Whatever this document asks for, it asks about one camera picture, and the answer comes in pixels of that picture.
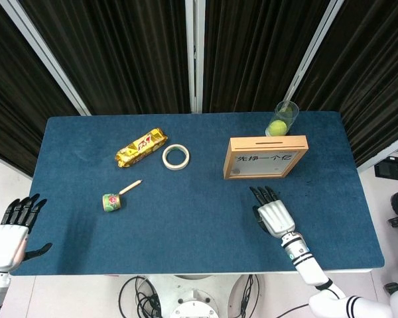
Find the gold foil snack packet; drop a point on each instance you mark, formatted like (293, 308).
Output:
(141, 147)

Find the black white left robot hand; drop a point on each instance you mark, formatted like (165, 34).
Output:
(5, 242)

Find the white masking tape roll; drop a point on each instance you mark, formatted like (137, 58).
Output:
(167, 164)

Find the blue fabric table cloth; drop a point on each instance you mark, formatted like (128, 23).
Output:
(192, 225)

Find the wooden frame money box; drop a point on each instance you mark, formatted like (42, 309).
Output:
(265, 143)

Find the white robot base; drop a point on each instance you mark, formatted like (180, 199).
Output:
(199, 295)

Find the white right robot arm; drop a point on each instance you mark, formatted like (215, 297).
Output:
(310, 268)

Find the yellow tennis ball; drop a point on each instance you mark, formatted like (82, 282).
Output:
(278, 128)

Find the black pleated partition screen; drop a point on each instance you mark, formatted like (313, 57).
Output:
(368, 66)
(16, 99)
(119, 49)
(252, 49)

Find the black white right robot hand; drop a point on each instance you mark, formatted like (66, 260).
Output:
(277, 218)

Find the clear glass cup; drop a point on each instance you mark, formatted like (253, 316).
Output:
(290, 114)

